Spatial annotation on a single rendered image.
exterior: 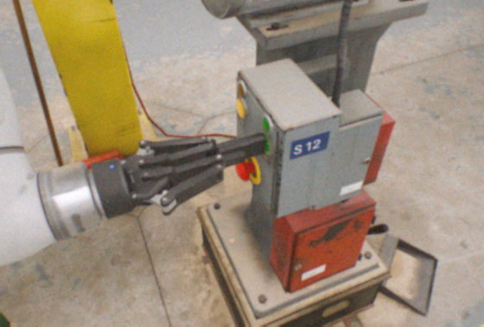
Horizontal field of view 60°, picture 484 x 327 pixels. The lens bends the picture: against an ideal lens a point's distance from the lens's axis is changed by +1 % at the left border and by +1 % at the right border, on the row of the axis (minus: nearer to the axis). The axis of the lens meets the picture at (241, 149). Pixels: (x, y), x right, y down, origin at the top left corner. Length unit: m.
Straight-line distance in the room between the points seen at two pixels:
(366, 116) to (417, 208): 1.17
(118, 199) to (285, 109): 0.25
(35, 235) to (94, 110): 1.44
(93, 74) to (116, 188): 1.35
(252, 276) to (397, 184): 0.99
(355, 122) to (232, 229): 0.71
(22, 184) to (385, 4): 0.71
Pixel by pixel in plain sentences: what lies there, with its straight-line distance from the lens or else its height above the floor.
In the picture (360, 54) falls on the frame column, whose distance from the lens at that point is 0.94.
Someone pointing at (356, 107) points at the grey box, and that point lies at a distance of 0.94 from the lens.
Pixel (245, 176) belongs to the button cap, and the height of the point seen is 0.98.
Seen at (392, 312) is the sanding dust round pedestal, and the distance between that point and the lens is 1.73.
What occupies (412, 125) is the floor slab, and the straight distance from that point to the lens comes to 2.47.
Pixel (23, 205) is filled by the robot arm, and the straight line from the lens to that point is 0.54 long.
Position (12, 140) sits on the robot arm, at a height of 1.15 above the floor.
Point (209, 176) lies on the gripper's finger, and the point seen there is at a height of 1.08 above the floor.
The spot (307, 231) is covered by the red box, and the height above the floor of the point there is 0.61.
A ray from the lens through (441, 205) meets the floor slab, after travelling 2.10.
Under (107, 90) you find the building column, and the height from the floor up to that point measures 0.42.
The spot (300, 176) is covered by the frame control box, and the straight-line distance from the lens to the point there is 0.65.
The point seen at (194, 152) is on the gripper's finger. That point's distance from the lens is 0.58.
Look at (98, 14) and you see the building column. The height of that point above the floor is 0.76.
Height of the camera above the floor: 1.49
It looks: 44 degrees down
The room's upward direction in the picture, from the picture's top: straight up
